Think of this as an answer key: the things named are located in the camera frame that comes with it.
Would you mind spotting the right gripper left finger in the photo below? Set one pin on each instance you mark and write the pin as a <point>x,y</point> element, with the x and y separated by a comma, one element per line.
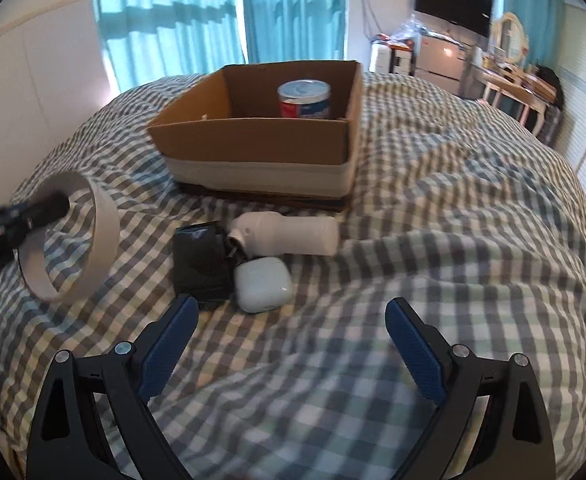
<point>67,440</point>

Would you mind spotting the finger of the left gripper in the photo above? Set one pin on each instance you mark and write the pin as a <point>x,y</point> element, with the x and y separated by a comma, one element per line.
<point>18,221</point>

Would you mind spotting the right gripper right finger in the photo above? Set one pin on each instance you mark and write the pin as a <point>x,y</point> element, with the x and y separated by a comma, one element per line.
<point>514,440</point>

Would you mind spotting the white tape roll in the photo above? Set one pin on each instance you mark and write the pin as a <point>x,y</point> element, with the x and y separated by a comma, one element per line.
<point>69,255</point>

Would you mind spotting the black wallet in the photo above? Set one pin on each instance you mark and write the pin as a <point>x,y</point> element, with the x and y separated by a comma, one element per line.
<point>201,267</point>

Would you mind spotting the white earbuds case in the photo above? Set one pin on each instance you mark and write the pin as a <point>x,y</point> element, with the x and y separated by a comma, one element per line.
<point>262,284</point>

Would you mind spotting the white plug charger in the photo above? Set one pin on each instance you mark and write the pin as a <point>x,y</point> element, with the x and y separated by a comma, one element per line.
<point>270,234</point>

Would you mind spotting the brown cardboard box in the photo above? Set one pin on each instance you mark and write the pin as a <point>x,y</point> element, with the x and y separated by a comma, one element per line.
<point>225,136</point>

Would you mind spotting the wooden vanity desk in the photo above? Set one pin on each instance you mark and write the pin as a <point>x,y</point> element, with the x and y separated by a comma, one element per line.
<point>534,94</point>

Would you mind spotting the teal window curtain right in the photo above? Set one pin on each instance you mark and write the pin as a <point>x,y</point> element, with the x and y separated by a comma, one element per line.
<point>294,30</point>

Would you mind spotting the silver mini fridge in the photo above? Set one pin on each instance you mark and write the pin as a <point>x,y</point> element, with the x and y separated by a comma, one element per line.
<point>440,62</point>

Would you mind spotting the white hard suitcase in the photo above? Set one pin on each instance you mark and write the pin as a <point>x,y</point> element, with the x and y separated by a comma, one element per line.
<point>390,58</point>

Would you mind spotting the oval vanity mirror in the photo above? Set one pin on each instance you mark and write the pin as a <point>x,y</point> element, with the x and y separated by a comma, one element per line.
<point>508,34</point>

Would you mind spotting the teal curtain by wardrobe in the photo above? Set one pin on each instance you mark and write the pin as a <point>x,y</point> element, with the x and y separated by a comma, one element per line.
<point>542,21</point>

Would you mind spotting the black wall television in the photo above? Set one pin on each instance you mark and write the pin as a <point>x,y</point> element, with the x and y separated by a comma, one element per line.
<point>474,15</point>

